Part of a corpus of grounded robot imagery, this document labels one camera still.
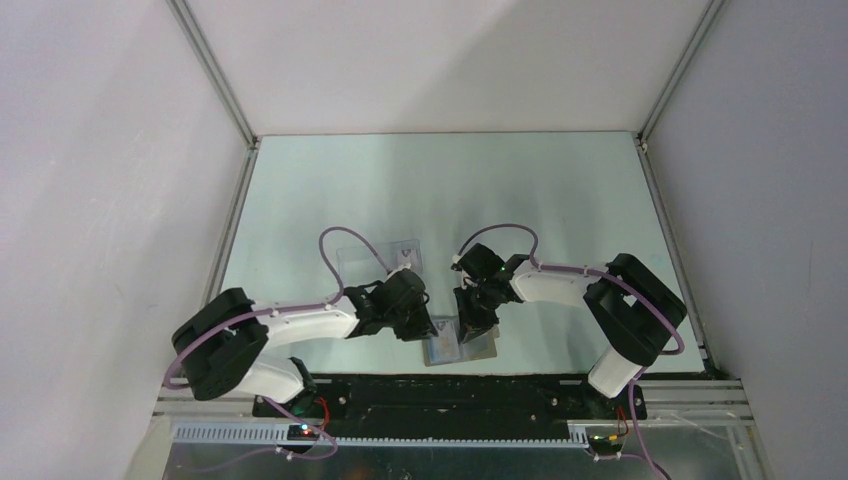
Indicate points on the grey felt card holder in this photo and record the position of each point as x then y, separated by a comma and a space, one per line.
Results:
481, 348

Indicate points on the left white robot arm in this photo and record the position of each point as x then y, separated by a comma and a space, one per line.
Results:
222, 348

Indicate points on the beige chair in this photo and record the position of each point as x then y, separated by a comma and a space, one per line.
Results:
149, 461

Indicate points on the credit card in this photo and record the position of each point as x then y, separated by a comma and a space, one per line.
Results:
444, 347

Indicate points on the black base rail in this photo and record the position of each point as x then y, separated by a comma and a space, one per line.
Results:
464, 407

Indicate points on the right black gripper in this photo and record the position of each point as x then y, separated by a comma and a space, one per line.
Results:
470, 324

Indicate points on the clear plastic card box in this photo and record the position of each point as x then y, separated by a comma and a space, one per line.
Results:
359, 265

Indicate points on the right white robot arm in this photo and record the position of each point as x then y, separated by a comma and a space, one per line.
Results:
635, 310

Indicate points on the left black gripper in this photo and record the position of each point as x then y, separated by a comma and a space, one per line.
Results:
422, 327

